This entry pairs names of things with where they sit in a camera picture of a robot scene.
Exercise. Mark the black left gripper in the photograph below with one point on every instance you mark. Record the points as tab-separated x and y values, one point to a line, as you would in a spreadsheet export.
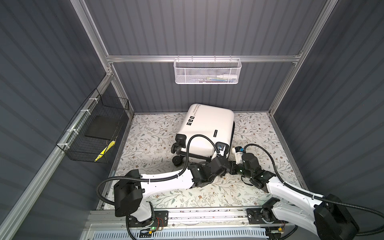
224	173

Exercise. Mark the white black suitcase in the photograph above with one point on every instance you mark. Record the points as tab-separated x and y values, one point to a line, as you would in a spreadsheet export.
215	123

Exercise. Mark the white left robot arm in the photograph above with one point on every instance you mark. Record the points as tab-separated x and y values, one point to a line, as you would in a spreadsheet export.
131	192

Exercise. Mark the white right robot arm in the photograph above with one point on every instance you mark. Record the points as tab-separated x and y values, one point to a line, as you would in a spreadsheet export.
325	216

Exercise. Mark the yellow black striped tape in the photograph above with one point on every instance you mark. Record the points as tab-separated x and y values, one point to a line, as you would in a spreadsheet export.
105	150

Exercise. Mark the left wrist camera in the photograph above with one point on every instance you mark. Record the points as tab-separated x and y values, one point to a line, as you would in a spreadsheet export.
223	149

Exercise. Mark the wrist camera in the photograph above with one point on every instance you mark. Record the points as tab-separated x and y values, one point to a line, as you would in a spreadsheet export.
223	149
247	160

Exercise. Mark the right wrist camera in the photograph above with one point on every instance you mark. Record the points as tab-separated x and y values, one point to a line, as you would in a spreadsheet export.
247	160

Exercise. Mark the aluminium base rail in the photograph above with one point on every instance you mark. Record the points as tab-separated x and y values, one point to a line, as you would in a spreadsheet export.
211	217

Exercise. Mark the white perforated cable duct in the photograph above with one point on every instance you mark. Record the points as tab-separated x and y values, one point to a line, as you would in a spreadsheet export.
245	233

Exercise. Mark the white wire mesh basket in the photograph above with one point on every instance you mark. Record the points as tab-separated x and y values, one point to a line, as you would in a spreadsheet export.
207	70

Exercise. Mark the black wire mesh basket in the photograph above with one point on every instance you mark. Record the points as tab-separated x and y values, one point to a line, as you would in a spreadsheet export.
104	119

